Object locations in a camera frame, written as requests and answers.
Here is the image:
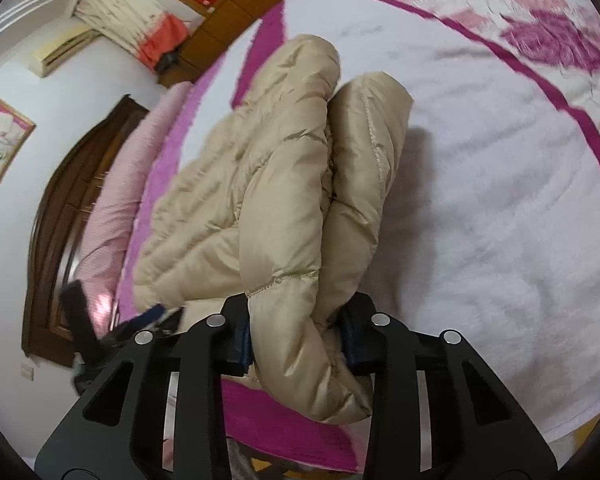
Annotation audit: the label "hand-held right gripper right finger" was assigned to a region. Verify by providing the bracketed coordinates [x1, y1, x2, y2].
[341, 292, 558, 480]

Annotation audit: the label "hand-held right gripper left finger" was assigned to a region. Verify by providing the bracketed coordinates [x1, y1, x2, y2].
[34, 296, 255, 480]

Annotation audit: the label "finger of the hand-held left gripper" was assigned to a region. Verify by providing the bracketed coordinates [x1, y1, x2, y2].
[114, 304, 185, 340]
[61, 280, 103, 361]

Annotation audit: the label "beige puffer jacket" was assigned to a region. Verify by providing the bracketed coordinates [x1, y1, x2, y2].
[132, 34, 415, 423]

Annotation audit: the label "dark clothes on cabinet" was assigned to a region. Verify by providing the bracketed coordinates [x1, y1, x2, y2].
[155, 50, 182, 74]

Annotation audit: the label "dark wooden headboard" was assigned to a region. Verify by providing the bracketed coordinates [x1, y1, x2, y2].
[22, 94, 152, 367]

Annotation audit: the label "pink pillow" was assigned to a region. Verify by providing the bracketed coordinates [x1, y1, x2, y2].
[79, 81, 197, 323]

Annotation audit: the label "pink striped floral bedspread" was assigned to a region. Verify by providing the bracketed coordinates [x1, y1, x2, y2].
[114, 0, 600, 473]

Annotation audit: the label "floral curtain with orange hem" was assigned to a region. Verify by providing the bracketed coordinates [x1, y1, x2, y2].
[72, 0, 192, 67]

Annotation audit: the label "long wooden cabinet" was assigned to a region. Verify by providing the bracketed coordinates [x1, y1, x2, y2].
[111, 0, 342, 88]

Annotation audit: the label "framed wall picture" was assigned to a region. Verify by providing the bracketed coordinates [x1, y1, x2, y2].
[0, 95, 37, 187]

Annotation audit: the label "wall air conditioner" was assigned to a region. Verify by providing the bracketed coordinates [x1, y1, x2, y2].
[28, 27, 102, 79]

